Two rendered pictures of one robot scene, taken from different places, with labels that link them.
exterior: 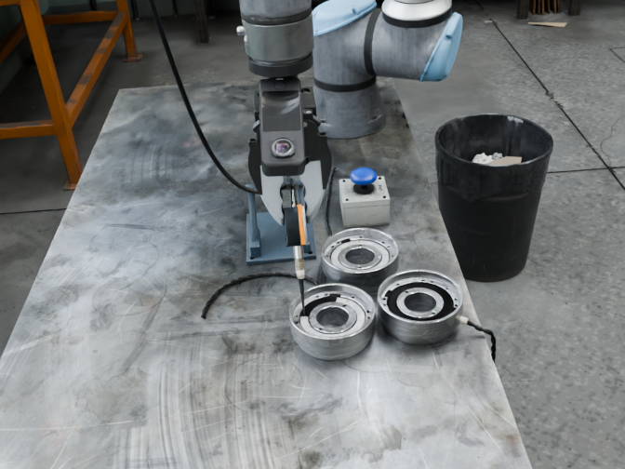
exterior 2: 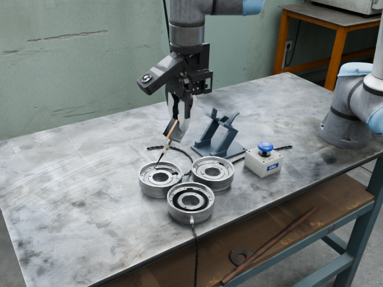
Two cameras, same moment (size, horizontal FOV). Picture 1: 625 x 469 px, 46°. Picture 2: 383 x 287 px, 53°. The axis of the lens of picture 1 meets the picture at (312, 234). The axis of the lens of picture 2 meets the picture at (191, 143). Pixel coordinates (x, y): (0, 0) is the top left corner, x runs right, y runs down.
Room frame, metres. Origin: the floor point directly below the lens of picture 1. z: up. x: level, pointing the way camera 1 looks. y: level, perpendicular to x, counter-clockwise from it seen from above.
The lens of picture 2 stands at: (0.33, -0.67, 1.38)
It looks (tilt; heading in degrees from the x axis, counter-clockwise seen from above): 32 degrees down; 56
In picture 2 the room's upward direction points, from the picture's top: 2 degrees clockwise
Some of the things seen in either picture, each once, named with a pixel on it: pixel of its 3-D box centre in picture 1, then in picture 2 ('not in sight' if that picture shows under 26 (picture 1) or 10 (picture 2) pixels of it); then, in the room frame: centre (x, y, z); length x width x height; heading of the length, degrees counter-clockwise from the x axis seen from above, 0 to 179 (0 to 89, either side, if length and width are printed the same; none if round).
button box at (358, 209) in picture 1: (364, 198); (265, 159); (0.96, -0.08, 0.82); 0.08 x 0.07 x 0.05; 0
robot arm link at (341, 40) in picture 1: (347, 37); (358, 86); (1.28, -0.09, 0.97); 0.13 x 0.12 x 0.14; 64
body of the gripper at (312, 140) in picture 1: (284, 101); (188, 69); (0.78, 0.02, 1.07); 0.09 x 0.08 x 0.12; 2
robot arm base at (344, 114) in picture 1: (345, 97); (347, 122); (1.29, -0.08, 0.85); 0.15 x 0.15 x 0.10
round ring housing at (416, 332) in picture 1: (419, 307); (190, 203); (0.70, -0.13, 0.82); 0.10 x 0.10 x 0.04
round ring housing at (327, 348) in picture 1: (332, 322); (160, 180); (0.68, -0.02, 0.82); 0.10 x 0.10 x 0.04
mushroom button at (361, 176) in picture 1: (364, 186); (264, 152); (0.95, -0.08, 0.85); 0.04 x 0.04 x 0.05
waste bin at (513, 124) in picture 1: (487, 200); not in sight; (1.89, -0.54, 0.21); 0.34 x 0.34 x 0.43
